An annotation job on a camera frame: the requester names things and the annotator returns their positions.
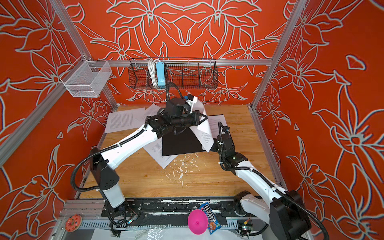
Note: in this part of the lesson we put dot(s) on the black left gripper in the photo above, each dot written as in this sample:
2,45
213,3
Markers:
195,121

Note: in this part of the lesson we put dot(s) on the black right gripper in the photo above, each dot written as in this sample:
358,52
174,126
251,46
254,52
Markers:
216,142

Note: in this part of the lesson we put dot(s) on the blue folder black inside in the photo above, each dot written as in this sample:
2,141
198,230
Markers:
179,141

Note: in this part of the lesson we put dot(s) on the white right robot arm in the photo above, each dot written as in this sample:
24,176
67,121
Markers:
282,210

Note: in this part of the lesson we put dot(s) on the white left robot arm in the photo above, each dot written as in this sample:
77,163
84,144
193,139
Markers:
177,115

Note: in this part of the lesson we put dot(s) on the blue box in basket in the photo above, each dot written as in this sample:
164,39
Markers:
160,67

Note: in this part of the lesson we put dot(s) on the blue candy bag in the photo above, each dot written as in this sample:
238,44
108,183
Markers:
213,223

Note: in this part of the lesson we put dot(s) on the pink funnel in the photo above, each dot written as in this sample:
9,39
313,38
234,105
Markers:
198,222

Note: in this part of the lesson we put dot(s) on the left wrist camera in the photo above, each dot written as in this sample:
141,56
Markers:
190,101

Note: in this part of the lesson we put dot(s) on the black wire wall basket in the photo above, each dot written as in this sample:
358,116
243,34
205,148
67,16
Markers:
184,73

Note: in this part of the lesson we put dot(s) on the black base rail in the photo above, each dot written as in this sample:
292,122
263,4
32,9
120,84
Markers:
174,212

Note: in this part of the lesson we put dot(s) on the white mesh wall basket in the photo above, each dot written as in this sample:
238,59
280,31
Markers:
86,81

